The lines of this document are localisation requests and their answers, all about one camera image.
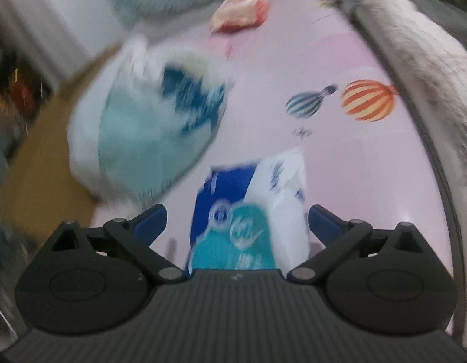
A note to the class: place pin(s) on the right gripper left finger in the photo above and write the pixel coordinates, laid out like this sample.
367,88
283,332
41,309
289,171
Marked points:
135,237

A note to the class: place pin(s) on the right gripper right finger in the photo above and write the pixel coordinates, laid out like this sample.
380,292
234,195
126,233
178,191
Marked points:
340,239

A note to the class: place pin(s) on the blue white tissue pack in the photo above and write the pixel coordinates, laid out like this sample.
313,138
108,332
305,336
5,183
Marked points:
252,216

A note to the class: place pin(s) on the brown cardboard box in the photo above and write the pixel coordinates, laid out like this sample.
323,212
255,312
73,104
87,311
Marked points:
39,191

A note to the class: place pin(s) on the large white plastic bag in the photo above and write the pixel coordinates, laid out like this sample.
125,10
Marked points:
148,117

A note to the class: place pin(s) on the pink wet wipes pack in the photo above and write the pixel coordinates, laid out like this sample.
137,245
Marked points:
235,15

